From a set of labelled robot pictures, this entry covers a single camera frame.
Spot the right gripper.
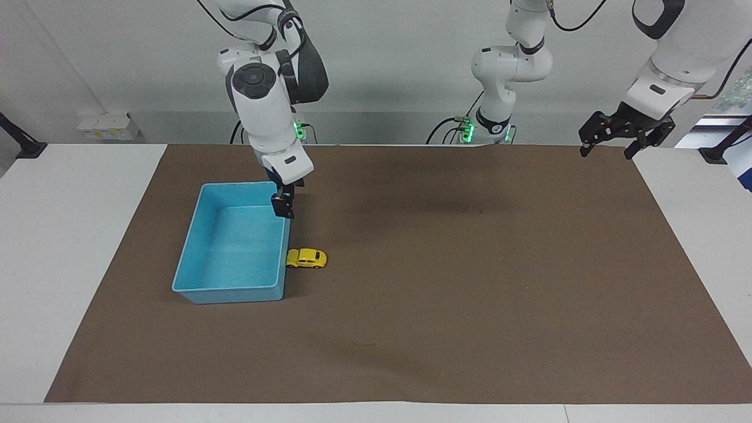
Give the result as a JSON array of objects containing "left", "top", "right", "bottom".
[{"left": 264, "top": 167, "right": 306, "bottom": 190}]

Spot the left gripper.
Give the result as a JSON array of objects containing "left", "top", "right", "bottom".
[{"left": 578, "top": 101, "right": 677, "bottom": 161}]

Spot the yellow toy beetle car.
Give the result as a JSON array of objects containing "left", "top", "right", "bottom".
[{"left": 286, "top": 248, "right": 328, "bottom": 270}]

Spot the blue plastic bin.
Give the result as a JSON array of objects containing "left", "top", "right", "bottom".
[{"left": 172, "top": 182, "right": 292, "bottom": 305}]

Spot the black stand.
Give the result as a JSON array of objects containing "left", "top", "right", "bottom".
[
  {"left": 0, "top": 112, "right": 48, "bottom": 160},
  {"left": 698, "top": 114, "right": 752, "bottom": 165}
]

